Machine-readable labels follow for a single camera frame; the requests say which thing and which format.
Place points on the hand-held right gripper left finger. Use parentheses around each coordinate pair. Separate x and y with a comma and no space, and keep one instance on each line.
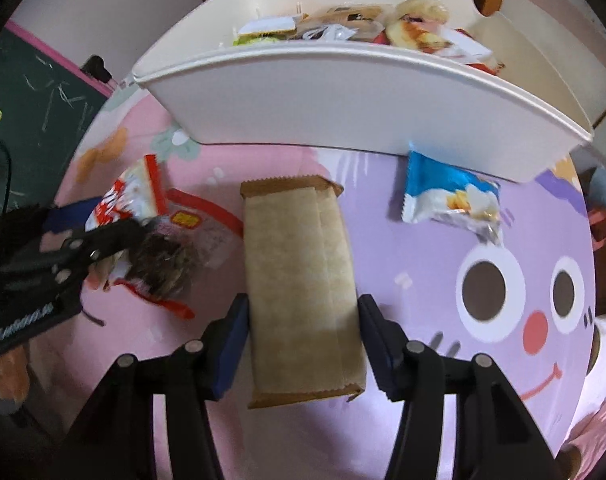
(230,347)

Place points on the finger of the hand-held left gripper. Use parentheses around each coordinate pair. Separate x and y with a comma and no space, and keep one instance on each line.
(110,240)
(65,217)

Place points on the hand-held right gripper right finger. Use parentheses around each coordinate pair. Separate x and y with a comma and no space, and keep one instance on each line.
(378,347)

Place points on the red and white candy packet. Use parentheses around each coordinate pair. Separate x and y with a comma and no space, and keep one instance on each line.
(125,199)

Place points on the clear red-edged dark snack packet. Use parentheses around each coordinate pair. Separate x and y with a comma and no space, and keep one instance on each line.
(183,255)

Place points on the brown paper snack packet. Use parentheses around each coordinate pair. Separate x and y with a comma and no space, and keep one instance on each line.
(298,290)

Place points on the white plastic bin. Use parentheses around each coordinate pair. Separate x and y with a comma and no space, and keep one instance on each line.
(363,95)

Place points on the red white bread packet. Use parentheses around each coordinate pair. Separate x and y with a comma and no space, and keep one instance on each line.
(430,42)

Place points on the person's left hand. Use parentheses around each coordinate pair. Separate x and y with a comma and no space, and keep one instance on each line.
(10,375)

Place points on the cartoon printed mat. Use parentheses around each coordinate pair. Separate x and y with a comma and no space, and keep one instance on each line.
(423,320)

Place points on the black chalkboard clamp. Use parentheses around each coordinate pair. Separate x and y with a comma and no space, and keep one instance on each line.
(98,71)

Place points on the blue and white snack packet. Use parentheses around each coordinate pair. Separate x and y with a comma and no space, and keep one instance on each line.
(440,190)

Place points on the pink blanket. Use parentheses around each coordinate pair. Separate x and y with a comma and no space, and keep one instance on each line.
(598,422)

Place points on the pink plastic stool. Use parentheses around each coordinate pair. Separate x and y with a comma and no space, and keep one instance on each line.
(600,222)

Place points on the yellow green snack packet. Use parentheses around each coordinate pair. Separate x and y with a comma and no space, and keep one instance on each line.
(263,31)

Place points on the clear brown cookie packet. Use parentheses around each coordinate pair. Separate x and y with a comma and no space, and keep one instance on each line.
(345,17)

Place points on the green chalkboard with pink frame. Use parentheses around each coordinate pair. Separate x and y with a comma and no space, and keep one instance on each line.
(33,110)

